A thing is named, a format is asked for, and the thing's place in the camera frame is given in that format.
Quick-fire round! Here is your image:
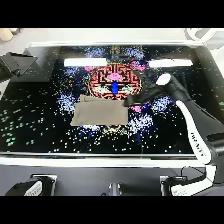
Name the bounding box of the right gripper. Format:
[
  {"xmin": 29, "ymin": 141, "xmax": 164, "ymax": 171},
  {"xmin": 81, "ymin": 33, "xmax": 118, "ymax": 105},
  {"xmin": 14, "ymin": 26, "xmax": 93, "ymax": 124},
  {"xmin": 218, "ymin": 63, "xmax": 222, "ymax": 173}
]
[{"xmin": 123, "ymin": 87, "xmax": 160, "ymax": 108}]

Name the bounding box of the grey-brown shirt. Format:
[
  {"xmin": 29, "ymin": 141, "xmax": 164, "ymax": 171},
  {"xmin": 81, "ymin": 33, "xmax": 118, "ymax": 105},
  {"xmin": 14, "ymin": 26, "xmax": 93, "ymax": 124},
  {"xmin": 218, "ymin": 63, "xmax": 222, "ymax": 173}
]
[{"xmin": 70, "ymin": 94, "xmax": 130, "ymax": 127}]

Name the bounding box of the silver frame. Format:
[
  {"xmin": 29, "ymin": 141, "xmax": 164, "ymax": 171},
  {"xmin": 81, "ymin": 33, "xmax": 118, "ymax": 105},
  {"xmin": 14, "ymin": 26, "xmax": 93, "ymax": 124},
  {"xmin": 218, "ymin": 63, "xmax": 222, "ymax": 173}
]
[{"xmin": 0, "ymin": 40, "xmax": 224, "ymax": 197}]

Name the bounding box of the black cable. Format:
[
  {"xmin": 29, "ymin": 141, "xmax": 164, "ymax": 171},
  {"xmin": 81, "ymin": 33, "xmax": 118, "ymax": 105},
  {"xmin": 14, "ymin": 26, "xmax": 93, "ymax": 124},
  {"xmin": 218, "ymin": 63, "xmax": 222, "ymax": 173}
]
[{"xmin": 179, "ymin": 165, "xmax": 208, "ymax": 180}]

